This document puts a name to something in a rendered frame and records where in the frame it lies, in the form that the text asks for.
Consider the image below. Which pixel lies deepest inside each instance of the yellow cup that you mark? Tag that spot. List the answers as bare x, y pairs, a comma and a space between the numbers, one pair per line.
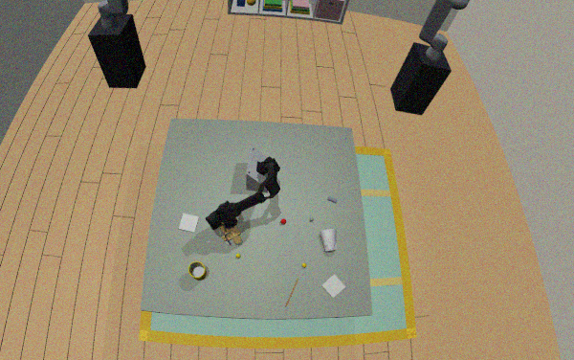
197, 270

